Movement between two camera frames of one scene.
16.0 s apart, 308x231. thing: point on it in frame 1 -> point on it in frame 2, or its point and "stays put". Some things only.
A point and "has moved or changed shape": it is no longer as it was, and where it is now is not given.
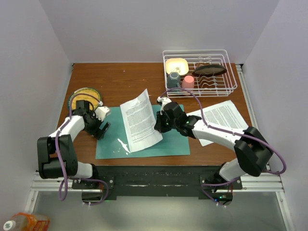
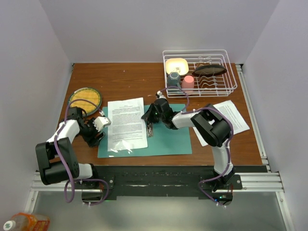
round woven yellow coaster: [94, 102] stays put
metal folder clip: [124, 146] -> [149, 129]
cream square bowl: [179, 65] stays put
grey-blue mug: [173, 80] stays put
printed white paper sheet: [138, 117] has moved or changed shape
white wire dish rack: [198, 73] stays put
